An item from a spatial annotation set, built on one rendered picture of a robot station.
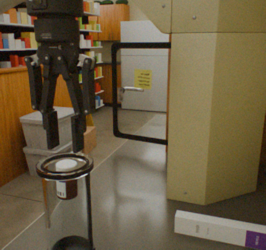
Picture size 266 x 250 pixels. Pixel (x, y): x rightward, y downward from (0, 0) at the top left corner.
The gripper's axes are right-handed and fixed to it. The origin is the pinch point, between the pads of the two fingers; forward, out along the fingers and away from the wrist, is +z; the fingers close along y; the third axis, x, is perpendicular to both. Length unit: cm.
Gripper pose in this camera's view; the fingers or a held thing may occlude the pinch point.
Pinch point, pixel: (65, 133)
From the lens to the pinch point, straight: 55.9
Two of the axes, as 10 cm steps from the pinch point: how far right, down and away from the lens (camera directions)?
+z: 0.0, 9.6, 2.7
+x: 3.5, -2.6, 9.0
